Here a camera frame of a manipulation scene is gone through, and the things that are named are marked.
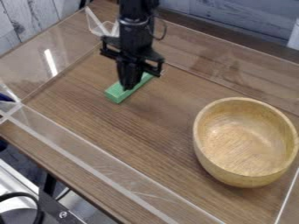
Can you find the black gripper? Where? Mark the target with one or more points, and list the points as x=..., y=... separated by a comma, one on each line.
x=132, y=51

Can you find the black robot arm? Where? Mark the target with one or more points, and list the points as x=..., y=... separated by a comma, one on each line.
x=137, y=9

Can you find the light wooden bowl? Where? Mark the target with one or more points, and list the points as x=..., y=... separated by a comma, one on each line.
x=244, y=141

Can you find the blue object at edge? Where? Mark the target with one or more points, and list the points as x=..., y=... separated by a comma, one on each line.
x=5, y=98

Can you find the clear acrylic tray enclosure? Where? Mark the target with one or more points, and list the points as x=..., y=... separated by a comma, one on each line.
x=119, y=145

